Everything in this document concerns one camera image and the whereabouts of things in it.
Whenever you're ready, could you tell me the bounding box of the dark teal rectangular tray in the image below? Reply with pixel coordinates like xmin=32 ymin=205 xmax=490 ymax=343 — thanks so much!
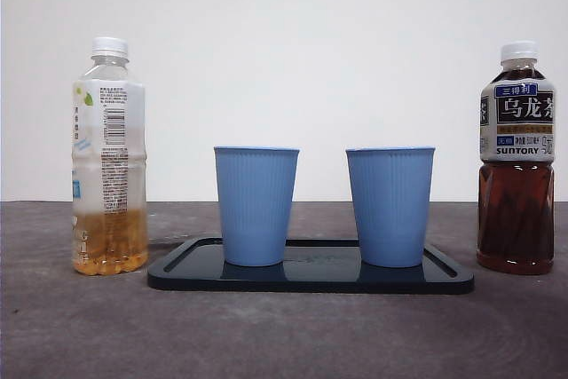
xmin=146 ymin=237 xmax=476 ymax=296

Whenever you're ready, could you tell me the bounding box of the clear bottle with yellow tea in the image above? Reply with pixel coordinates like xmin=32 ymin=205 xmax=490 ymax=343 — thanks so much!
xmin=71 ymin=36 xmax=150 ymax=277

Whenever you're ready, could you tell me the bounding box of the dark oolong tea bottle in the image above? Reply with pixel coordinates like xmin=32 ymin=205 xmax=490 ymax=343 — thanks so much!
xmin=476 ymin=40 xmax=556 ymax=276

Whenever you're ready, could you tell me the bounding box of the blue ribbed cup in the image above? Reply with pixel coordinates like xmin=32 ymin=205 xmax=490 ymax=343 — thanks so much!
xmin=344 ymin=146 xmax=437 ymax=269
xmin=213 ymin=146 xmax=301 ymax=268

